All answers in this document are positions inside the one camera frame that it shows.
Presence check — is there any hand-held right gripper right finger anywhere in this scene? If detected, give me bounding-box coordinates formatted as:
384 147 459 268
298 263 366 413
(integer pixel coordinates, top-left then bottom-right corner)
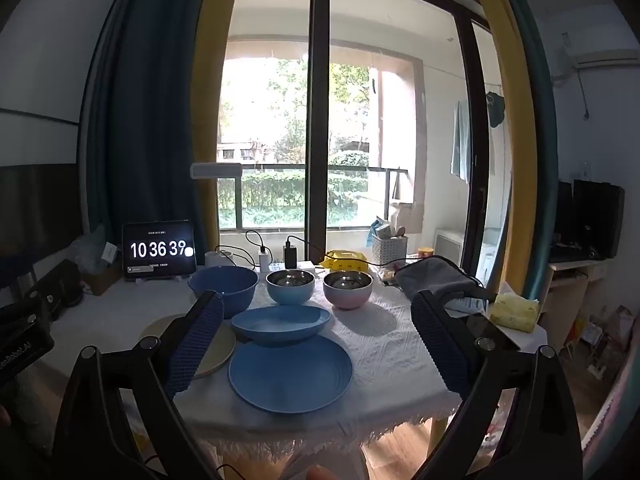
410 289 583 480

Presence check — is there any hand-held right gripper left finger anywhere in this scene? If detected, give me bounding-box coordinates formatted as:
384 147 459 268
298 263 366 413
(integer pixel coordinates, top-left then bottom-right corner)
52 290 226 480

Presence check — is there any beige round plate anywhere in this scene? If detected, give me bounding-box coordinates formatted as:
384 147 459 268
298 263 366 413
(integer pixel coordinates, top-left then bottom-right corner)
139 313 237 380

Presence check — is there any large dark blue bowl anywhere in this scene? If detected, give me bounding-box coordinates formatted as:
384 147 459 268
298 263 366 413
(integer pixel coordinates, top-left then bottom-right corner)
188 265 259 320

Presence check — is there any blue oval deep dish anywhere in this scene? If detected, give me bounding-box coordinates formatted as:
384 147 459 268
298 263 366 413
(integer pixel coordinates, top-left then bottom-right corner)
230 305 332 347

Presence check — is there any blue round plate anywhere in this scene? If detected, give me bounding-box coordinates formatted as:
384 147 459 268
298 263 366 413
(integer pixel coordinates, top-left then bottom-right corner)
228 334 354 415

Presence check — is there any pink steel bowl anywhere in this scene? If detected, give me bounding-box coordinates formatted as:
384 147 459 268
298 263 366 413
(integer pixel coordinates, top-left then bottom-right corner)
322 270 374 311

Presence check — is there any light blue steel bowl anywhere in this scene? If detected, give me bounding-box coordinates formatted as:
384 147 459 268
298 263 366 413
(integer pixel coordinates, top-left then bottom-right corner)
265 269 316 306

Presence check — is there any white blue tissue pack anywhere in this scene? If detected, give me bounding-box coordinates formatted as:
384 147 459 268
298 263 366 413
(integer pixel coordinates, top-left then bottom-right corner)
447 297 488 314

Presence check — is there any white textured tablecloth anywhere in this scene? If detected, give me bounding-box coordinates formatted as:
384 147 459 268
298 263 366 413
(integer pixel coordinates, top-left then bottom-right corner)
47 262 548 466

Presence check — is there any grey folded towel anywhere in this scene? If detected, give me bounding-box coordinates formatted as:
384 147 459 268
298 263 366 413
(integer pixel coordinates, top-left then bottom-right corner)
395 255 483 306

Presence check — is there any black round zip case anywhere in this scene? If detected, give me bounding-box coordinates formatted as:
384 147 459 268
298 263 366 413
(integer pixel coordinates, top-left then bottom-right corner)
42 262 83 318

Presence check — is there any yellow sponge cloth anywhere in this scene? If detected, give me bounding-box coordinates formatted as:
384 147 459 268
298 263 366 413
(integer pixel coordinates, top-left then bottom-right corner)
489 293 541 333

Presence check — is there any white floor appliance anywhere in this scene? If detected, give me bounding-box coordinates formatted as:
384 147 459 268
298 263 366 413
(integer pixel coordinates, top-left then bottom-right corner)
434 229 468 266

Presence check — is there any tablet showing clock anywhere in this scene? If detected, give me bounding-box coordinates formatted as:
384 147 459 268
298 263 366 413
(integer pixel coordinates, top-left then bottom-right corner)
121 220 197 281

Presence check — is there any white perforated basket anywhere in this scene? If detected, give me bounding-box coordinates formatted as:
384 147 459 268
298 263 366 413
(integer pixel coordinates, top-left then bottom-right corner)
371 234 407 266

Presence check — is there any cardboard box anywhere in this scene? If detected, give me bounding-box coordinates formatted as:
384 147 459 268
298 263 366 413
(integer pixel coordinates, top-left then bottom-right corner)
80 260 123 297

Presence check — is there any clear plastic bag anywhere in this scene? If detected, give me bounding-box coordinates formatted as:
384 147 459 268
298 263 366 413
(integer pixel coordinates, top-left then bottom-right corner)
67 225 121 273

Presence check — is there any yellow printed packet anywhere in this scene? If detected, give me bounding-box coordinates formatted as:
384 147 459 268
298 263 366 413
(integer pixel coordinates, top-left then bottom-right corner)
320 250 369 272

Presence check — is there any blue white packet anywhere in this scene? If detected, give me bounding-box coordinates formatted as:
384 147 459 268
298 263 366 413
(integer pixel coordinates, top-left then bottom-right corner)
370 216 396 241

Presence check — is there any white power strip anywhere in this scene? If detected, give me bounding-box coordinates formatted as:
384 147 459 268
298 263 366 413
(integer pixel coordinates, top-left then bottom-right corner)
255 260 321 275

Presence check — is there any light wooden side desk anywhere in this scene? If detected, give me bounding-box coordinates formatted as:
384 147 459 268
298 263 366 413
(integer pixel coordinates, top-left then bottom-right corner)
542 255 621 356

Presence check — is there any white desk lamp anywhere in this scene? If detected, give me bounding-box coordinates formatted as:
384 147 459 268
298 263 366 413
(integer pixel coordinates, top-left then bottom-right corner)
190 162 244 268

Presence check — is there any balcony railing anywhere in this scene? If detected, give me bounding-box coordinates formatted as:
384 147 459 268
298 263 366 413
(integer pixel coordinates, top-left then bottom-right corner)
217 162 416 233

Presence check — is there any hanging light blue towel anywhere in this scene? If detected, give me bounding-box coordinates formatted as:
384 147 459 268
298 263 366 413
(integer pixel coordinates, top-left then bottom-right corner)
450 101 471 183

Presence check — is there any black computer monitor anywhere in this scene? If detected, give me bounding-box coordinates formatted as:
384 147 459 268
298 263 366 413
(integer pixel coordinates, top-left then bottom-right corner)
555 179 626 261

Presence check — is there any teal curtain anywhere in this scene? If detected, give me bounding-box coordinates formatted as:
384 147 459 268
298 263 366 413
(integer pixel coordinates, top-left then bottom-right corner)
500 0 558 301
90 0 201 266

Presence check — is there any hanging teal garment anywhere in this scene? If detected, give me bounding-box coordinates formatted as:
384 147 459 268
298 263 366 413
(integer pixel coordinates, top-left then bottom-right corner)
485 91 506 128

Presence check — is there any yellow curtain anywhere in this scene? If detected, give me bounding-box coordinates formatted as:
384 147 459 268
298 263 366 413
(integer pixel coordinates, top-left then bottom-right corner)
462 0 538 301
192 0 243 256

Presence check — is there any white air conditioner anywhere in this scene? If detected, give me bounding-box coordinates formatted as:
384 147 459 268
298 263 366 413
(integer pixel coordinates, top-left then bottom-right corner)
570 47 638 68

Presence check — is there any black cable of white charger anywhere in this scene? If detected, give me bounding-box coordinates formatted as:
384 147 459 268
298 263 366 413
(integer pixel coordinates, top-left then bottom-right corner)
244 230 268 261

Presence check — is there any dark sliding door frame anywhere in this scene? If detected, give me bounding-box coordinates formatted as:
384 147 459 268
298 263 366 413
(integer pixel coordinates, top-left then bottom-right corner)
227 0 496 281

